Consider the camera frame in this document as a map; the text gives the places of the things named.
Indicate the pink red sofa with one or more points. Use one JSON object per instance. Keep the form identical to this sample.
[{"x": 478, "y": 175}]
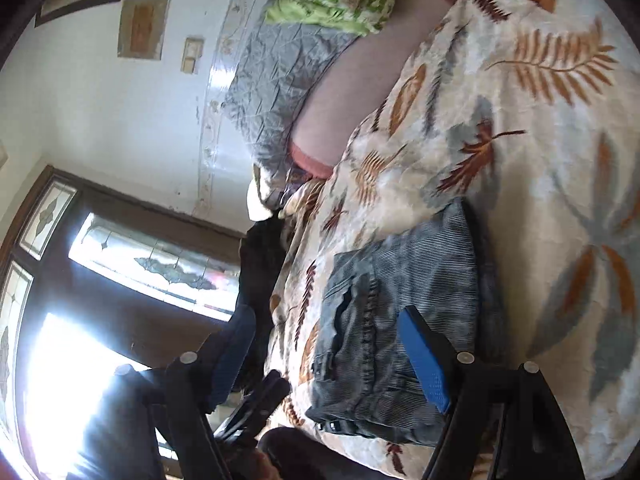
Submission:
[{"x": 357, "y": 83}]

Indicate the beige wall switch plate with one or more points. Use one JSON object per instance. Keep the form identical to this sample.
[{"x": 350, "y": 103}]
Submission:
[{"x": 192, "y": 53}]

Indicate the stained glass window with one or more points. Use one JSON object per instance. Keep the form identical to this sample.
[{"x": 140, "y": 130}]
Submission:
[{"x": 68, "y": 301}]

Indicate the finger of the left gripper distant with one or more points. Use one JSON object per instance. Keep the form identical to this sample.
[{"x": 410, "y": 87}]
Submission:
[{"x": 248, "y": 420}]

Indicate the black jacket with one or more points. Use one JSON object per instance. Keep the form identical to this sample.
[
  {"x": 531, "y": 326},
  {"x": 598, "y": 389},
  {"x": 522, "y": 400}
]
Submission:
[{"x": 262, "y": 254}]

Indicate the cream pillow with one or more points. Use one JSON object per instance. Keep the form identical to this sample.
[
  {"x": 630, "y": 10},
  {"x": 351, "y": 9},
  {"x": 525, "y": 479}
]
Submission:
[{"x": 265, "y": 194}]

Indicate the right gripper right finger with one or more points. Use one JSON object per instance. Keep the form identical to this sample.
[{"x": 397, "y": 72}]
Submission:
[{"x": 533, "y": 438}]

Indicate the leaf pattern quilted blanket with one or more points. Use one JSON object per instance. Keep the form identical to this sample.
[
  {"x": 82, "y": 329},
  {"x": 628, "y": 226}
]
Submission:
[{"x": 528, "y": 109}]

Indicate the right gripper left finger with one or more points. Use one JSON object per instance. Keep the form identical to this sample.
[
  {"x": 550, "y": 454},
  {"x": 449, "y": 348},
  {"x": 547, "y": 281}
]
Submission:
[{"x": 120, "y": 440}]

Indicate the grey quilted pillow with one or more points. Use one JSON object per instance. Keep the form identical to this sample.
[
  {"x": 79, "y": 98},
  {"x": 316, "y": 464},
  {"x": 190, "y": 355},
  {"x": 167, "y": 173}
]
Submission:
[{"x": 280, "y": 65}]

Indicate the person's hand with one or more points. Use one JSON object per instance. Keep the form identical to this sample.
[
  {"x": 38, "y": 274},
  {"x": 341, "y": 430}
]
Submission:
[{"x": 257, "y": 466}]

